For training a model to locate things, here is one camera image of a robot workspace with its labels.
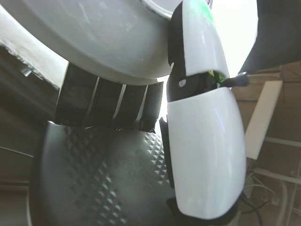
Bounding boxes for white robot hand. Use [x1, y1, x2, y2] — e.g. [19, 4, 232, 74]
[29, 0, 247, 226]

